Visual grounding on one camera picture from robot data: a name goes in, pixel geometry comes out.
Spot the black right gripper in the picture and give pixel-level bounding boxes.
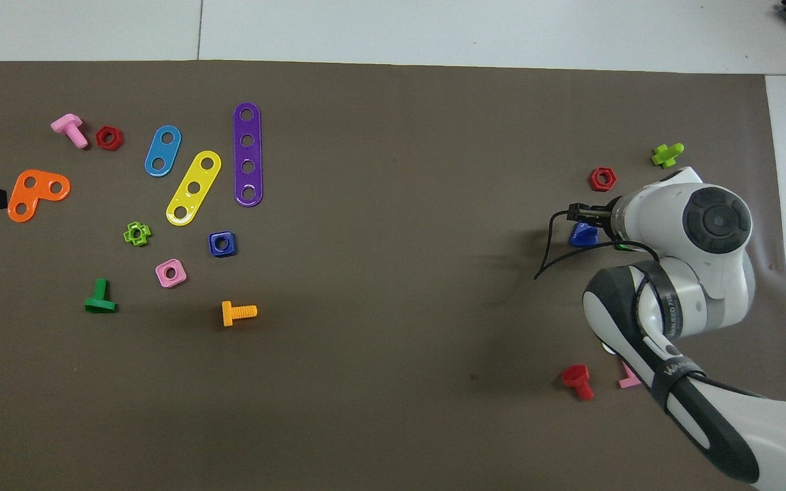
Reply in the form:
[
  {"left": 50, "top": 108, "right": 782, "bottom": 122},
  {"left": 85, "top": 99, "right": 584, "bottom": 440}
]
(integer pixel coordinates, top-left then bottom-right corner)
[{"left": 568, "top": 196, "right": 622, "bottom": 241}]

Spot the blue plastic bolt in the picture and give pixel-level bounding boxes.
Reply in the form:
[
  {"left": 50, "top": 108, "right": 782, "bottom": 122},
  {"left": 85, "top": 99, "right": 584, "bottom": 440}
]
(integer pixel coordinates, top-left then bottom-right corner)
[{"left": 568, "top": 222, "right": 600, "bottom": 248}]

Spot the blue square plastic nut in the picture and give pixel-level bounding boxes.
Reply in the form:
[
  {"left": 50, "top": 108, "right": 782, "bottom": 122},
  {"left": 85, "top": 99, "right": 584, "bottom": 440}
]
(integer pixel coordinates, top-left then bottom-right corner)
[{"left": 208, "top": 231, "right": 237, "bottom": 258}]

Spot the orange heart-shaped plastic plate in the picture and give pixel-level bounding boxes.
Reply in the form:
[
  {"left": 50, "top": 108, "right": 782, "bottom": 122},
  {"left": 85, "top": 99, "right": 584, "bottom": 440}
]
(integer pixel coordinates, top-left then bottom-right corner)
[{"left": 8, "top": 169, "right": 72, "bottom": 224}]

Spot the lime green plastic bolt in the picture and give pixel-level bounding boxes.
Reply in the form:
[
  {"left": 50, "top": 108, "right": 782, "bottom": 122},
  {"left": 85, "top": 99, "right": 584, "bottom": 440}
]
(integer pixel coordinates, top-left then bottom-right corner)
[{"left": 651, "top": 143, "right": 685, "bottom": 168}]

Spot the dark green plastic bolt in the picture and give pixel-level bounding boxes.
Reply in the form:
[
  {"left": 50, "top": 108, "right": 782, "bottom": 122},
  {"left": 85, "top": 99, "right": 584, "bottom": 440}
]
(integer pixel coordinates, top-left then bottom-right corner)
[{"left": 84, "top": 278, "right": 117, "bottom": 314}]

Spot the red plastic bolt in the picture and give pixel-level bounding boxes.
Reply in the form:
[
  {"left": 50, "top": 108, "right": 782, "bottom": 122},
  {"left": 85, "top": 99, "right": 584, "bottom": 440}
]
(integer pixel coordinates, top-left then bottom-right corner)
[{"left": 561, "top": 364, "right": 595, "bottom": 401}]

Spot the blue two-hole plastic plate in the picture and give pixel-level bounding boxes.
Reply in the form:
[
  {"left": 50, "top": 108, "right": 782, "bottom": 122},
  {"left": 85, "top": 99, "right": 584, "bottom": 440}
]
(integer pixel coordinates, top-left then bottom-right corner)
[{"left": 144, "top": 125, "right": 182, "bottom": 177}]

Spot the pink square plastic nut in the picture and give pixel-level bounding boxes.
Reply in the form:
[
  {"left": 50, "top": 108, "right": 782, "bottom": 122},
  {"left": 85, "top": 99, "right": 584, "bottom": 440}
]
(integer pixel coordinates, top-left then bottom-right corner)
[{"left": 155, "top": 258, "right": 188, "bottom": 288}]

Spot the yellow three-hole plastic plate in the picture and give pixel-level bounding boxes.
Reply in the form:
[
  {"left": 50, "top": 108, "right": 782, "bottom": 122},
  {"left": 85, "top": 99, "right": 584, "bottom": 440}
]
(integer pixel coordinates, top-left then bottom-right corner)
[{"left": 166, "top": 150, "right": 222, "bottom": 226}]

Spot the purple four-hole plastic plate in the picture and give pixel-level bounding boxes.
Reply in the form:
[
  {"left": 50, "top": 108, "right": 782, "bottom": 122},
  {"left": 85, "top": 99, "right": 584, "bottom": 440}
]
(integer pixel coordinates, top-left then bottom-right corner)
[{"left": 233, "top": 102, "right": 264, "bottom": 207}]

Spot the brown table mat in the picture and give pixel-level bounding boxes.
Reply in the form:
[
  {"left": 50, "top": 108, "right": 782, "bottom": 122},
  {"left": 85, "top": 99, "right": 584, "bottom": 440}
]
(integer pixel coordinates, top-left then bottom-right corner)
[{"left": 0, "top": 60, "right": 786, "bottom": 491}]

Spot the orange plastic bolt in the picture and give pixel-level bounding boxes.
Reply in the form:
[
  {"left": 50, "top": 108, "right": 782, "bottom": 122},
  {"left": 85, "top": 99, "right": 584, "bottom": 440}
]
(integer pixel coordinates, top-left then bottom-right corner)
[{"left": 221, "top": 300, "right": 258, "bottom": 327}]

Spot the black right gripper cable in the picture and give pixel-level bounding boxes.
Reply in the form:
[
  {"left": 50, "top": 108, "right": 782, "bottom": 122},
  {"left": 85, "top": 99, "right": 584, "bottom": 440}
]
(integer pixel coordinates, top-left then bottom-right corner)
[{"left": 534, "top": 209, "right": 661, "bottom": 281}]

